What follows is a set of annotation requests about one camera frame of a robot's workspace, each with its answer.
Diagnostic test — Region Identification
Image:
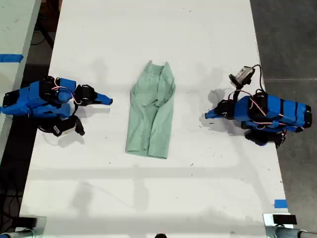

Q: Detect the black camera cable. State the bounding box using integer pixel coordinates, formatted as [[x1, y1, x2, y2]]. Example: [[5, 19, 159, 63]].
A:
[[252, 64, 267, 95]]

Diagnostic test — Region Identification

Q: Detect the pale green T-shirt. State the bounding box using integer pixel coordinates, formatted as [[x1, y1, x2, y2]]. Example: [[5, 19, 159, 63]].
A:
[[125, 60, 177, 160]]

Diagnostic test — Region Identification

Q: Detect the black and grey camera box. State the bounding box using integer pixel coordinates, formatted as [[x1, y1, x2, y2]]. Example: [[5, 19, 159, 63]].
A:
[[228, 65, 256, 88]]

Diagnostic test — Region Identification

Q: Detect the small black box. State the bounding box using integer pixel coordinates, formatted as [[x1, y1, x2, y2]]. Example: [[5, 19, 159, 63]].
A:
[[17, 217, 38, 228], [272, 214, 297, 225]]

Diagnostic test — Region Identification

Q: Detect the black floor cable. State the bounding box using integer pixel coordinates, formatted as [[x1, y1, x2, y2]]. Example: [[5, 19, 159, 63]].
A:
[[30, 9, 55, 49]]

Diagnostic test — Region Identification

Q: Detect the long blue tape strip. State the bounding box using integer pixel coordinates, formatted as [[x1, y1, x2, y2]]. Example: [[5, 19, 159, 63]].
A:
[[0, 54, 24, 63]]

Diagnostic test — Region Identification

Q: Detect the short black camera stalk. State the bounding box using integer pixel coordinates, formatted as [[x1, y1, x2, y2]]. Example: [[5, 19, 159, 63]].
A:
[[232, 84, 246, 100]]

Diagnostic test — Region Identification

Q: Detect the grey metal pipe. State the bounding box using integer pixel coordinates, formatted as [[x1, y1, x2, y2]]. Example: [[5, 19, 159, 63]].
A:
[[0, 228, 36, 238], [266, 225, 317, 238]]

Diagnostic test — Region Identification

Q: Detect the white side table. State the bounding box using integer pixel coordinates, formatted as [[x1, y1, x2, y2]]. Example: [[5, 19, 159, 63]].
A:
[[0, 0, 42, 159]]

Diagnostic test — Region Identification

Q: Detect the metal corner bracket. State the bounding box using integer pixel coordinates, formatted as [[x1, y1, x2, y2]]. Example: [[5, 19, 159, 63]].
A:
[[14, 216, 48, 235], [263, 213, 295, 228]]

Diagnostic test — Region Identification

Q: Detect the black camera box white label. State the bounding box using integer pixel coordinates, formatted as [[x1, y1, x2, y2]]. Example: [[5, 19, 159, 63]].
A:
[[52, 114, 86, 137]]

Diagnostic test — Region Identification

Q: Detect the thin white camera cable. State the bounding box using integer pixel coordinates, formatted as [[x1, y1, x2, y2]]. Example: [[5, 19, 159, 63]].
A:
[[42, 130, 61, 146]]

